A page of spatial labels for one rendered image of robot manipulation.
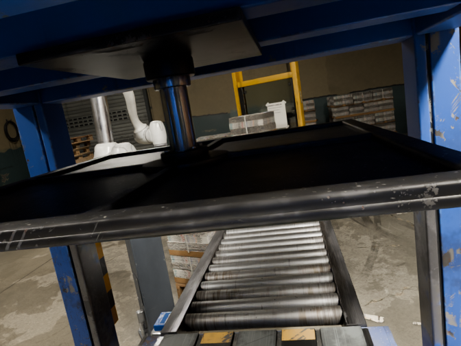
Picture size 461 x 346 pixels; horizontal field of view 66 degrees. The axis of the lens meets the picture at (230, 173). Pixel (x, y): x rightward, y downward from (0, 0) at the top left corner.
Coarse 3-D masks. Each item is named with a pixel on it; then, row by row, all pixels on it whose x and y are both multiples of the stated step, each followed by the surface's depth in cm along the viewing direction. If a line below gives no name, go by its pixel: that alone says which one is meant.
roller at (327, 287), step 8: (240, 288) 115; (248, 288) 114; (256, 288) 114; (264, 288) 113; (272, 288) 112; (280, 288) 112; (288, 288) 111; (296, 288) 110; (304, 288) 110; (312, 288) 109; (320, 288) 109; (328, 288) 108; (200, 296) 116; (208, 296) 115; (216, 296) 115; (224, 296) 114; (232, 296) 114; (240, 296) 113; (248, 296) 113; (256, 296) 112; (264, 296) 112; (272, 296) 111; (280, 296) 111
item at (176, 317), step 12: (216, 240) 162; (204, 252) 150; (204, 264) 138; (192, 276) 130; (192, 288) 120; (180, 300) 114; (192, 300) 113; (180, 312) 107; (168, 324) 102; (180, 324) 101
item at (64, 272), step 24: (24, 120) 82; (48, 120) 82; (24, 144) 84; (48, 144) 82; (48, 168) 84; (72, 264) 88; (96, 264) 94; (72, 288) 90; (96, 288) 92; (72, 312) 91; (96, 312) 91; (96, 336) 91
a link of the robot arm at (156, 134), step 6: (150, 126) 232; (156, 126) 231; (162, 126) 233; (150, 132) 233; (156, 132) 231; (162, 132) 232; (150, 138) 234; (156, 138) 232; (162, 138) 233; (156, 144) 233
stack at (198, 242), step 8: (208, 232) 248; (168, 240) 266; (176, 240) 262; (184, 240) 258; (192, 240) 254; (200, 240) 250; (208, 240) 247; (176, 248) 263; (184, 248) 259; (192, 248) 255; (200, 248) 251; (176, 256) 266; (184, 256) 262; (176, 264) 267; (184, 264) 263; (192, 264) 259; (176, 272) 270; (184, 272) 266; (192, 272) 260; (184, 288) 277
